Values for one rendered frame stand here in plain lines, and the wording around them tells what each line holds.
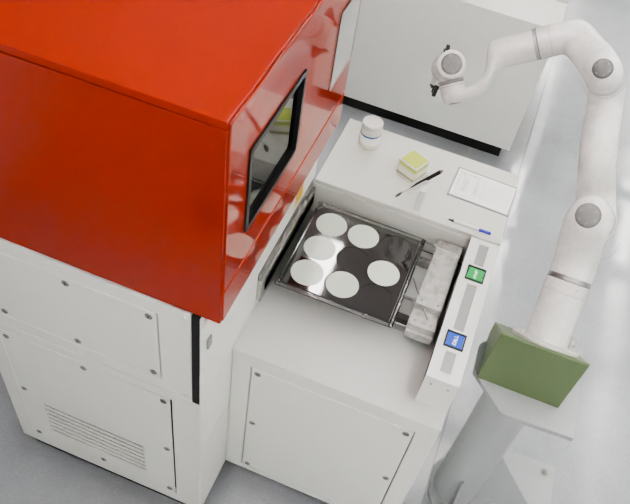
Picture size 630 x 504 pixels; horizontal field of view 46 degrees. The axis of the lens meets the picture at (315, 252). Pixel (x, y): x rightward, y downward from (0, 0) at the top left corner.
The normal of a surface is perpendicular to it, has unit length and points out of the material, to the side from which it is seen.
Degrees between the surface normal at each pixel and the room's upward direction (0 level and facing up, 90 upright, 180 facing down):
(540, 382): 90
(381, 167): 0
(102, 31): 0
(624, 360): 0
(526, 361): 90
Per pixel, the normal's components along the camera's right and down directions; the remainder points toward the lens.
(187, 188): -0.36, 0.68
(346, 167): 0.11, -0.64
